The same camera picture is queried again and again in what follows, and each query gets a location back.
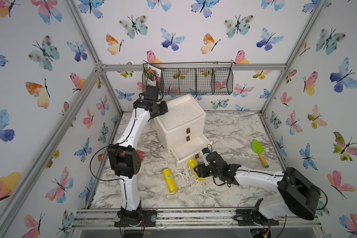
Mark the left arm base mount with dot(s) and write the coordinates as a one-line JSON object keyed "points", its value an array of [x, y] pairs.
{"points": [[137, 217]]}

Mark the black wire wall basket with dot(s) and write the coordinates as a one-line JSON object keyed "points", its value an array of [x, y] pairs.
{"points": [[195, 78]]}

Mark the white three-drawer cabinet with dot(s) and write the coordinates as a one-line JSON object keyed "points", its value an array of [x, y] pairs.
{"points": [[184, 106]]}

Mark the yellow trash bag roll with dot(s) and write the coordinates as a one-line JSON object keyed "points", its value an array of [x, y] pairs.
{"points": [[170, 181], [192, 164]]}

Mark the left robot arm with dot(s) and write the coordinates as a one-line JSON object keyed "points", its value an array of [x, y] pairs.
{"points": [[123, 156]]}

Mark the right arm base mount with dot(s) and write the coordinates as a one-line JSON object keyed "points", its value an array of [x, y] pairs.
{"points": [[252, 216]]}

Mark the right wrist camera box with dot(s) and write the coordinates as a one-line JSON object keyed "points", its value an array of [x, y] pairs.
{"points": [[207, 150]]}

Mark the red work glove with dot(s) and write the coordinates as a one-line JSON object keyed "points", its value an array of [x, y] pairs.
{"points": [[141, 154]]}

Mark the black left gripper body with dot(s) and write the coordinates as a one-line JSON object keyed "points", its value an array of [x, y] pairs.
{"points": [[160, 109]]}

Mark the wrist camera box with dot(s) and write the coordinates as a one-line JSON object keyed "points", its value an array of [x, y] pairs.
{"points": [[207, 150], [151, 93]]}

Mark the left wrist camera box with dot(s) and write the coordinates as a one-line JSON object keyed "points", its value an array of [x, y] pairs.
{"points": [[151, 93]]}

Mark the seed packet in basket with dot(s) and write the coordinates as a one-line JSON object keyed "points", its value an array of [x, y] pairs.
{"points": [[152, 75]]}

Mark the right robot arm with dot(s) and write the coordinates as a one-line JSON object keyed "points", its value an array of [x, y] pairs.
{"points": [[295, 194]]}

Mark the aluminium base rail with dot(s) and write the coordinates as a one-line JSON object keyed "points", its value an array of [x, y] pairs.
{"points": [[167, 218]]}

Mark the white top drawer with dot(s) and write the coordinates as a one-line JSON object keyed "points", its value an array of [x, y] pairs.
{"points": [[173, 129]]}

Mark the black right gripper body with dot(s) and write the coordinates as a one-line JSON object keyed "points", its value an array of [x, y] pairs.
{"points": [[212, 173]]}

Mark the white bottom drawer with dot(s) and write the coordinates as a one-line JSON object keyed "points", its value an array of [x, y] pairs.
{"points": [[189, 150]]}

